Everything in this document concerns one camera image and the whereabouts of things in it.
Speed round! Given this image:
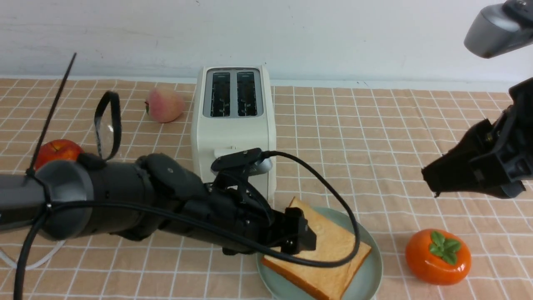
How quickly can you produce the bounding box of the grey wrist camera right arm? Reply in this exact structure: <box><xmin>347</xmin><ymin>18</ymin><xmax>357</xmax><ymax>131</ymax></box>
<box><xmin>464</xmin><ymin>0</ymin><xmax>533</xmax><ymax>59</ymax></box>

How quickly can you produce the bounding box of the red apple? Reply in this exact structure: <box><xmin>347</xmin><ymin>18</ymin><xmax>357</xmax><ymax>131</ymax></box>
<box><xmin>34</xmin><ymin>139</ymin><xmax>85</xmax><ymax>170</ymax></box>

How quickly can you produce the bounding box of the white two-slot toaster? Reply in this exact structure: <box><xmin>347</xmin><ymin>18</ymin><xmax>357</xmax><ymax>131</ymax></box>
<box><xmin>191</xmin><ymin>65</ymin><xmax>277</xmax><ymax>182</ymax></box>

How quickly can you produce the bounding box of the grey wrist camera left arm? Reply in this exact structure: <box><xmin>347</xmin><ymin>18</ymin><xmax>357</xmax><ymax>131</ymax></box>
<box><xmin>211</xmin><ymin>147</ymin><xmax>274</xmax><ymax>176</ymax></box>

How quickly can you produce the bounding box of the orange persimmon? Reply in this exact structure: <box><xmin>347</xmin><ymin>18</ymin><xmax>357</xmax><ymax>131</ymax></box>
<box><xmin>405</xmin><ymin>229</ymin><xmax>472</xmax><ymax>285</ymax></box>

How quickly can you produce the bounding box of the light green plate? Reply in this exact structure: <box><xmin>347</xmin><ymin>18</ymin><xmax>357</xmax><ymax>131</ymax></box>
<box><xmin>256</xmin><ymin>207</ymin><xmax>383</xmax><ymax>300</ymax></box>

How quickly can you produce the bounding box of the orange checkered tablecloth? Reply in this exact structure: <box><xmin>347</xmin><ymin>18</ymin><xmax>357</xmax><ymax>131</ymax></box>
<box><xmin>0</xmin><ymin>79</ymin><xmax>532</xmax><ymax>300</ymax></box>

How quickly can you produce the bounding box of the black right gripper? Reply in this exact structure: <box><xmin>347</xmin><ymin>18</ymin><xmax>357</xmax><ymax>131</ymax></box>
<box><xmin>421</xmin><ymin>106</ymin><xmax>532</xmax><ymax>199</ymax></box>

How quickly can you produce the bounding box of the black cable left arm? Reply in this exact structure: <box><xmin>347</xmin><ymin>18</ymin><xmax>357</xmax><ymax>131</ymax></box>
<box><xmin>13</xmin><ymin>52</ymin><xmax>360</xmax><ymax>300</ymax></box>

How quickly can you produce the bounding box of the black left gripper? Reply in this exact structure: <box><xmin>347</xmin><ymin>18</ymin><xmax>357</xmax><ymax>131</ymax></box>
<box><xmin>160</xmin><ymin>175</ymin><xmax>316</xmax><ymax>255</ymax></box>

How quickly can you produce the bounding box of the pink peach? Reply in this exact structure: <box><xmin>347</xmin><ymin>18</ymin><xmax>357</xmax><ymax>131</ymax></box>
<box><xmin>144</xmin><ymin>87</ymin><xmax>185</xmax><ymax>123</ymax></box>

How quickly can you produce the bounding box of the toasted bread slice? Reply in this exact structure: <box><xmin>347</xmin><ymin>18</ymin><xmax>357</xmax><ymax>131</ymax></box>
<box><xmin>259</xmin><ymin>197</ymin><xmax>372</xmax><ymax>300</ymax></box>

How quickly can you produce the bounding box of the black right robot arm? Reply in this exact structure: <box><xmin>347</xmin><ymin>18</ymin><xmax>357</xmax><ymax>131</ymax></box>
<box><xmin>421</xmin><ymin>0</ymin><xmax>533</xmax><ymax>199</ymax></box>

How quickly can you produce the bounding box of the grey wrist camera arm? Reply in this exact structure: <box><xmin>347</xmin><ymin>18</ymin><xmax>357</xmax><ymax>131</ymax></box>
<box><xmin>464</xmin><ymin>0</ymin><xmax>533</xmax><ymax>59</ymax></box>
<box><xmin>211</xmin><ymin>147</ymin><xmax>274</xmax><ymax>176</ymax></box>

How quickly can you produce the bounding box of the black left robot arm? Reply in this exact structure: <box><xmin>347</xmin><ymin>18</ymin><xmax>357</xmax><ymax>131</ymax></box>
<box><xmin>1</xmin><ymin>153</ymin><xmax>317</xmax><ymax>255</ymax></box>

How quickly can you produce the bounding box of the white toaster power cord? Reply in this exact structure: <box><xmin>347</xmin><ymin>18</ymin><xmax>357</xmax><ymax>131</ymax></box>
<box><xmin>0</xmin><ymin>240</ymin><xmax>67</xmax><ymax>270</ymax></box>

